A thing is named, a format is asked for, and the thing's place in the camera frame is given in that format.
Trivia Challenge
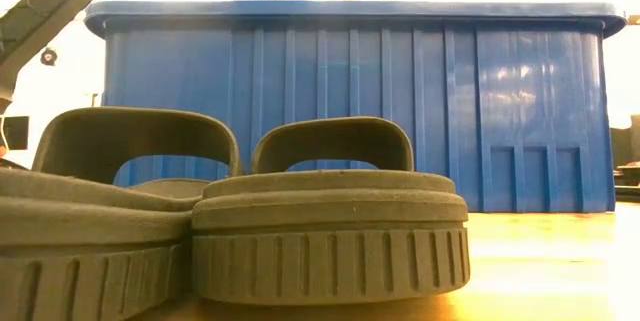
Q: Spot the black slide sandal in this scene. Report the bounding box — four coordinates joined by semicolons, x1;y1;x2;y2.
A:
0;105;245;321
191;115;472;307

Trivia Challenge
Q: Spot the blue plastic bin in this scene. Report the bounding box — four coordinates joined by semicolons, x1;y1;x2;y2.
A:
83;0;628;214

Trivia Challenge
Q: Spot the black computer monitor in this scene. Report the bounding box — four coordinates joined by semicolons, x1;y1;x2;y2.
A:
1;115;30;152

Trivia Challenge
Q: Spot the dark background furniture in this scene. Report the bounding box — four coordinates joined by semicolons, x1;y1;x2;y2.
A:
609;114;640;203

